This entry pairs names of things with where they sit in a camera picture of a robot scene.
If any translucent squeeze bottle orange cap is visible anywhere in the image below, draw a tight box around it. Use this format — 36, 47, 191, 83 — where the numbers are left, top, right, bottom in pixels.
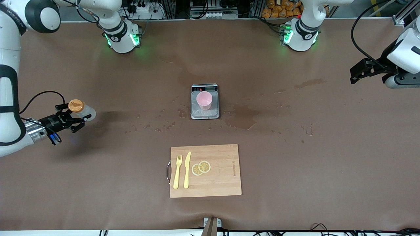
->
68, 99, 96, 122

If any pink plastic cup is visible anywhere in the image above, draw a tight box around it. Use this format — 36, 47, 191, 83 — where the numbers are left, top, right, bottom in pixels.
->
196, 91, 213, 111

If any orange packaged goods pile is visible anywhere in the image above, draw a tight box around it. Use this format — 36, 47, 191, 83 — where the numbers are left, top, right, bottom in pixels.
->
262, 0, 304, 19

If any yellow plastic fork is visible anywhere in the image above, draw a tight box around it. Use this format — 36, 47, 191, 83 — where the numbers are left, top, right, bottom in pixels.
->
173, 154, 182, 189

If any yellow plastic knife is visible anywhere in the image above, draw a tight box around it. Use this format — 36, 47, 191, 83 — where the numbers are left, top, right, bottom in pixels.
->
183, 151, 192, 189

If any white power strip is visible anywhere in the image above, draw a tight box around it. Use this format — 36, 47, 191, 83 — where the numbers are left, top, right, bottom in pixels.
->
130, 0, 164, 20

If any steel digital kitchen scale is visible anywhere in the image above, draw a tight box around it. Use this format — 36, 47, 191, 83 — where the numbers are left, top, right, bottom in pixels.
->
191, 84, 220, 120

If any brown table mat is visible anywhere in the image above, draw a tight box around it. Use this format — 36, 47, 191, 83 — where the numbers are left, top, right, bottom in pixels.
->
0, 18, 420, 231

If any wooden cutting board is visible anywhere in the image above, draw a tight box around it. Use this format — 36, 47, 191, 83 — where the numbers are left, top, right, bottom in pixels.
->
166, 144, 242, 198

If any black white electronics box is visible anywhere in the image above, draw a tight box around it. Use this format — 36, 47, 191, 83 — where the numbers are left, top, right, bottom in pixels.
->
190, 0, 239, 19

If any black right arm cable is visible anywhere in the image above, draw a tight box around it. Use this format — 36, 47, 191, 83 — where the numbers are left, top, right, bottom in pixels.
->
19, 91, 66, 115

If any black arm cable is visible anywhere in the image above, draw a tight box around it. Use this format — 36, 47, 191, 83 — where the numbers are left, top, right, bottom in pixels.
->
19, 91, 66, 115
350, 0, 391, 64

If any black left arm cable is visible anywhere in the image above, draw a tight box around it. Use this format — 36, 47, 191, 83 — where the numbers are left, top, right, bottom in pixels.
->
350, 0, 391, 64

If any aluminium frame profile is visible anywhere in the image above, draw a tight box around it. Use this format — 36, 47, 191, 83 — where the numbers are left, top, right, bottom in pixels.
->
391, 0, 414, 27

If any long black cable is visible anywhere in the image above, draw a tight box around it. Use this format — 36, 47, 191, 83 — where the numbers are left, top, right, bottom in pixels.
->
218, 224, 420, 236

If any metal mounting bracket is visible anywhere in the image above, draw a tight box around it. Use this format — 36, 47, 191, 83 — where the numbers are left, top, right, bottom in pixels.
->
202, 217, 222, 236

